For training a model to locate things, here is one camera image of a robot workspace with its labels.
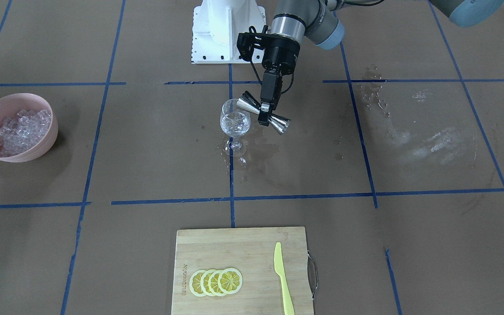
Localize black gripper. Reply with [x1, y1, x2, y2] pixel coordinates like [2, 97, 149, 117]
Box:
[259, 34, 301, 127]

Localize steel double jigger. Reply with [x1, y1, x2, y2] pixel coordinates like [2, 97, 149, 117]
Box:
[237, 97, 291, 134]

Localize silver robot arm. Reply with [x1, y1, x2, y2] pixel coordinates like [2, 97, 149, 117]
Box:
[237, 0, 380, 126]

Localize clear wine glass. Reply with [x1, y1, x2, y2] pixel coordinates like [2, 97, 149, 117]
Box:
[220, 98, 251, 156]

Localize clear ice cubes pile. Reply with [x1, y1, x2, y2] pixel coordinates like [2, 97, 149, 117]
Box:
[0, 109, 52, 157]

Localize bamboo cutting board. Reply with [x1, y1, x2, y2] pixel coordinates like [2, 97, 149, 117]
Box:
[171, 227, 314, 315]

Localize lemon slice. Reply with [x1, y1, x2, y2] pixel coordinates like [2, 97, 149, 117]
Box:
[190, 269, 206, 297]
[200, 269, 216, 296]
[208, 270, 226, 297]
[218, 268, 243, 294]

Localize yellow plastic knife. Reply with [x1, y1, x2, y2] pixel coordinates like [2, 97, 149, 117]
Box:
[273, 242, 295, 315]

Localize pink bowl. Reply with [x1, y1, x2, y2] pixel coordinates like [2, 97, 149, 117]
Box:
[0, 92, 58, 163]

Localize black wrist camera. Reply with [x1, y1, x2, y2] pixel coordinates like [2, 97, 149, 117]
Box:
[236, 32, 265, 62]

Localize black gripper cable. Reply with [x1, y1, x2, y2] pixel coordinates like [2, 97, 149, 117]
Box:
[248, 26, 294, 95]

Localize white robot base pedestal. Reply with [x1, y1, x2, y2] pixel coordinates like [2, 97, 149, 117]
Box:
[191, 0, 266, 64]

